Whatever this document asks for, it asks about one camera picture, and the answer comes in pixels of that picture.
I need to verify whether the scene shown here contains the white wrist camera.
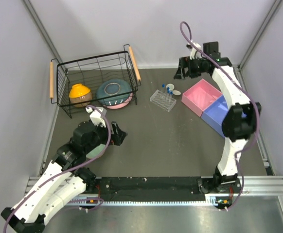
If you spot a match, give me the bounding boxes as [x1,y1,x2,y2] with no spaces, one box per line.
[186,42,201,60]
[86,105,106,128]

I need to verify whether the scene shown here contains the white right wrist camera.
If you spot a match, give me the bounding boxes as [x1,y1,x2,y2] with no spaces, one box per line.
[186,42,201,60]

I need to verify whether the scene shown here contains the clear test tube rack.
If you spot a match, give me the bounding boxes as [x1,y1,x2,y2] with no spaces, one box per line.
[150,90,177,112]

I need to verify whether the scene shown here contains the black wire basket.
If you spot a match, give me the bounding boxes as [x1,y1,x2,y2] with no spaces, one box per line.
[49,44,141,117]

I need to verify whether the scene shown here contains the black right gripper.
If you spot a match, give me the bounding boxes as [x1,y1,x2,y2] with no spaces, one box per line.
[174,55,208,81]

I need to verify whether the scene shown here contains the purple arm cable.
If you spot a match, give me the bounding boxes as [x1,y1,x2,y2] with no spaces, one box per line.
[179,21,261,211]
[2,104,112,233]

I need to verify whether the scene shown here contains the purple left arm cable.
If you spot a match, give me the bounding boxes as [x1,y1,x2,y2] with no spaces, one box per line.
[2,104,112,233]

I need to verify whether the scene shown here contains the aluminium cable rail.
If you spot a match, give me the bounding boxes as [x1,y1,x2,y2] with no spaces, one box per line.
[27,176,283,207]

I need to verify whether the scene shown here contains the orange ceramic bowl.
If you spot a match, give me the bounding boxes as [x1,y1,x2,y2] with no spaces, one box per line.
[69,83,93,108]

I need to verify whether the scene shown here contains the pink plastic box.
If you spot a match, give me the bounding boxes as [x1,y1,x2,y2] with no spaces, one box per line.
[181,79,223,117]

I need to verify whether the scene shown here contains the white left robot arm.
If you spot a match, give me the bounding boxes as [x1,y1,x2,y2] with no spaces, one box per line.
[1,120,127,233]

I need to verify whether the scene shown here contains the small white lid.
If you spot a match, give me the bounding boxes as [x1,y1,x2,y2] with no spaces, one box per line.
[172,90,181,96]

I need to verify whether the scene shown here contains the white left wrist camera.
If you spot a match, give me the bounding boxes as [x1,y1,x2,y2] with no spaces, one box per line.
[86,105,106,128]

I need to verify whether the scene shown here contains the green ceramic bowl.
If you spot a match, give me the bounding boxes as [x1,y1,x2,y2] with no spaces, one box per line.
[86,144,106,159]

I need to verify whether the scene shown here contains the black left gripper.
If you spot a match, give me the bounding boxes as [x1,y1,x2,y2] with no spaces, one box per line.
[85,120,127,153]

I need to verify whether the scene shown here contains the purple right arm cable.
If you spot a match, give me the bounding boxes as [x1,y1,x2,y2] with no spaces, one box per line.
[179,21,261,211]

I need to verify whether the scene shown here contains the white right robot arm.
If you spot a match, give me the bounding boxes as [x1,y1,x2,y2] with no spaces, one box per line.
[174,41,261,192]

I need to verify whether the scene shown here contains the pink ceramic plate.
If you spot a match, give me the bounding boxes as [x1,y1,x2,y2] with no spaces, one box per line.
[107,93,133,109]

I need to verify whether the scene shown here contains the blue plastic box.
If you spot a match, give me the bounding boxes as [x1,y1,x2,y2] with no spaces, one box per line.
[201,95,228,137]

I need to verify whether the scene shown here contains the small white cup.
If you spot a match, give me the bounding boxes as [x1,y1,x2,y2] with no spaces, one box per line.
[166,83,175,92]

